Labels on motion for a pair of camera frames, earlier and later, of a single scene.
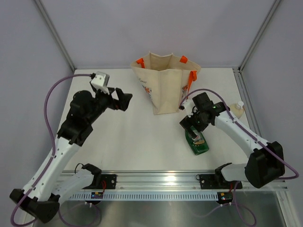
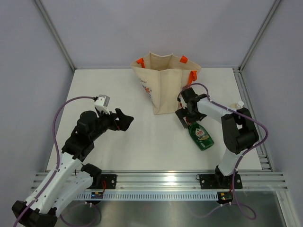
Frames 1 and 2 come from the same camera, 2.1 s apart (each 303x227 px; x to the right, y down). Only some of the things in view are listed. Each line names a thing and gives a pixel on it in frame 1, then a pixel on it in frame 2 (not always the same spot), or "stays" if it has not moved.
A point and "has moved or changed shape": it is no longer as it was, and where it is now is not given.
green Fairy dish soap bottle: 199,144 has moved or changed shape
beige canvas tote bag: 167,79 stays
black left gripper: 124,99 → 123,123
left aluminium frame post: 55,32 stays
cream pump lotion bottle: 237,109 stays
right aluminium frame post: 276,3 stays
